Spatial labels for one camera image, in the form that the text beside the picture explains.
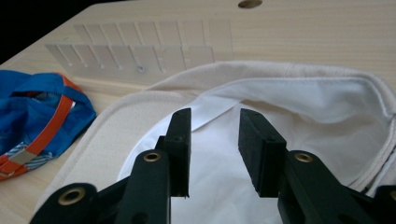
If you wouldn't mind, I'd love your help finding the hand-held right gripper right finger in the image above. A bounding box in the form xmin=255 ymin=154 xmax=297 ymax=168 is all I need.
xmin=238 ymin=107 xmax=375 ymax=224

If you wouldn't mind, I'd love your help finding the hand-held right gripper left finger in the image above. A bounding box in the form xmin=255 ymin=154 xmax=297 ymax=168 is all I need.
xmin=115 ymin=107 xmax=191 ymax=224

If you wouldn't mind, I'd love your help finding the beige cap with white lining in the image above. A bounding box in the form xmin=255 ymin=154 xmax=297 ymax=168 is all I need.
xmin=34 ymin=60 xmax=396 ymax=224

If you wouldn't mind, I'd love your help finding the clear acrylic rack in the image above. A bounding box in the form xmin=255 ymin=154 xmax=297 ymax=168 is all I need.
xmin=45 ymin=19 xmax=234 ymax=85

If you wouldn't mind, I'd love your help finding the blue cap with orange strap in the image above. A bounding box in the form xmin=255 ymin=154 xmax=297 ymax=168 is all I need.
xmin=0 ymin=69 xmax=97 ymax=181

